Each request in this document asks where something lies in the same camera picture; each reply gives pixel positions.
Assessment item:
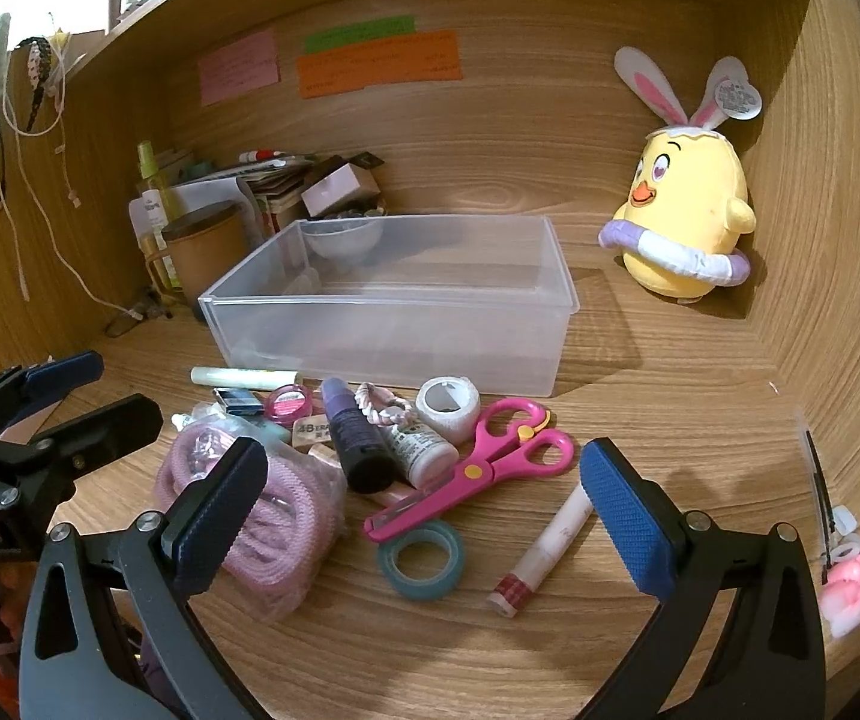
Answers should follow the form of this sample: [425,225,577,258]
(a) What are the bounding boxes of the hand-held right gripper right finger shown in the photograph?
[578,438,828,720]

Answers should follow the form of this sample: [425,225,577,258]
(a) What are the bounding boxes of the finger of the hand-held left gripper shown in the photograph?
[0,394,164,533]
[0,351,106,436]

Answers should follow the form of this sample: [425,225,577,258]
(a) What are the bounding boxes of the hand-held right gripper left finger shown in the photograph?
[19,436,269,720]

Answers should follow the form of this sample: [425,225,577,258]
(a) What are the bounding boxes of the white lip balm tube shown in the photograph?
[486,484,596,618]

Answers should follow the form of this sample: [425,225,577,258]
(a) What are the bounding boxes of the pink rope bundle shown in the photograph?
[155,420,348,620]

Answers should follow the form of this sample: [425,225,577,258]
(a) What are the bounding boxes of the white eraser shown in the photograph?
[292,414,333,452]

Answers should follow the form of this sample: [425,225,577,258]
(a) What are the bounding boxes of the pale green tube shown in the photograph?
[190,365,303,391]

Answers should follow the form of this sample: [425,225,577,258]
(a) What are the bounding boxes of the pink scissors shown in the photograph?
[364,399,575,543]

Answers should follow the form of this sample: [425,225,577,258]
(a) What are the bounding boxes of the black purple spray bottle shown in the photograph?
[322,377,395,494]

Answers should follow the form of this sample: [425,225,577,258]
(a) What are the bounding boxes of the teal tape roll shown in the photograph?
[377,520,467,602]

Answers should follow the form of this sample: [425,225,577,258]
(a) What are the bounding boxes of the small white bottle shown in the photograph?
[386,420,459,488]

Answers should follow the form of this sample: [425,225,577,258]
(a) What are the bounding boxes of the clear plastic storage box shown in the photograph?
[197,214,579,398]

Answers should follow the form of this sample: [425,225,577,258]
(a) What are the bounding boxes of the blue eyeshadow palette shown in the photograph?
[212,388,264,415]

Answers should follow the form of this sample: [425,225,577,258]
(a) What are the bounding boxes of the pink round compact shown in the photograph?
[265,384,311,422]

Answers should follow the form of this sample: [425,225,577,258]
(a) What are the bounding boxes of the white lotion bottle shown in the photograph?
[130,191,177,287]

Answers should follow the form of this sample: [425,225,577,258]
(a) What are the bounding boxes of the brown cylinder container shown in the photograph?
[163,201,252,308]

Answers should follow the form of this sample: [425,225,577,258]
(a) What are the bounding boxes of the white bandage roll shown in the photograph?
[415,375,482,445]

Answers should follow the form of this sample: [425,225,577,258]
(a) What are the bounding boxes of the yellow green spray bottle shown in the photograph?
[136,141,168,197]

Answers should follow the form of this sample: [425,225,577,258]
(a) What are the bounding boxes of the pink paw hair clip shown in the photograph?
[820,551,860,640]

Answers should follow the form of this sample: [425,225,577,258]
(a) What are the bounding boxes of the stack of books and papers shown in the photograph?
[163,150,326,237]

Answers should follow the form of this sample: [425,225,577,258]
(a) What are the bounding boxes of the clear glass bowl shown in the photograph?
[302,214,386,262]

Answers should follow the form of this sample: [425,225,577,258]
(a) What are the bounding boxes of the black beaded headband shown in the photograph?
[23,37,57,133]

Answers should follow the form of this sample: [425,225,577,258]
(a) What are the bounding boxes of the yellow chick plush toy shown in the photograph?
[598,46,765,306]

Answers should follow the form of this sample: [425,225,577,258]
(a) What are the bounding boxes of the small pink box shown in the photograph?
[302,163,380,217]

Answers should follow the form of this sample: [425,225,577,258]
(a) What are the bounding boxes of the pink sticky note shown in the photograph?
[199,28,281,107]

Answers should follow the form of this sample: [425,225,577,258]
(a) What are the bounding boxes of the orange sticky note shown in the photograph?
[296,30,465,100]

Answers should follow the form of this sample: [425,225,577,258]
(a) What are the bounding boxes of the green sticky note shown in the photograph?
[304,15,417,53]

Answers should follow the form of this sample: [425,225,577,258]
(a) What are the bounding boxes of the white cord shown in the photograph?
[0,30,147,323]

